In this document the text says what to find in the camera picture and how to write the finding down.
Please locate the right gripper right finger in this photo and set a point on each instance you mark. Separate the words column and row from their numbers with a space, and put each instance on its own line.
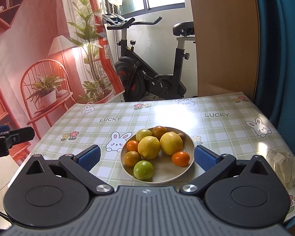
column 215, row 167

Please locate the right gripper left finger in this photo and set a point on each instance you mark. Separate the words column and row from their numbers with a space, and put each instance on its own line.
column 77, row 167

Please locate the large yellow lemon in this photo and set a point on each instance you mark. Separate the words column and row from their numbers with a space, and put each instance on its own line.
column 171, row 143

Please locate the large orange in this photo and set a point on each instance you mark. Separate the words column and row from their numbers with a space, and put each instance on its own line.
column 131, row 158

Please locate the green-yellow round fruit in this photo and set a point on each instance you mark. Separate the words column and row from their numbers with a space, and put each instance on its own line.
column 142, row 133

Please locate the small orange tangerine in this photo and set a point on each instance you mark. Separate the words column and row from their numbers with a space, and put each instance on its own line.
column 180, row 158
column 132, row 145

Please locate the small brown longan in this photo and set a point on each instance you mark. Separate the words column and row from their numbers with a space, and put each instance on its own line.
column 182, row 136

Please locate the green plaid tablecloth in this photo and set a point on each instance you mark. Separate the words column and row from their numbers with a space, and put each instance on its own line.
column 228, row 123

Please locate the beige round plate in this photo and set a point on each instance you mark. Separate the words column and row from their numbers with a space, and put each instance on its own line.
column 164, row 170

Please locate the far small orange tangerine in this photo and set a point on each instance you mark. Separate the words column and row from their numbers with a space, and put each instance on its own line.
column 132, row 145

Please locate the green round fruit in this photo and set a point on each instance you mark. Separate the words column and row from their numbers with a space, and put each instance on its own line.
column 143, row 170

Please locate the dark orange persimmon fruit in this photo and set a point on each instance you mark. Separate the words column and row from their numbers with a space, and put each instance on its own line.
column 159, row 131

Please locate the clear plastic packaging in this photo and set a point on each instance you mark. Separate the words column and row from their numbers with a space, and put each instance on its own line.
column 283, row 164

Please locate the pink room backdrop poster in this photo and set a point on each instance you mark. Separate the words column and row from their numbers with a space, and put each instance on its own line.
column 53, row 54

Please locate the teal curtain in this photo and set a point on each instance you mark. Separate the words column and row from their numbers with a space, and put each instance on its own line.
column 275, row 91

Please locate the wooden door panel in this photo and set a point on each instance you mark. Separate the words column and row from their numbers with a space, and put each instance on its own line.
column 227, row 39

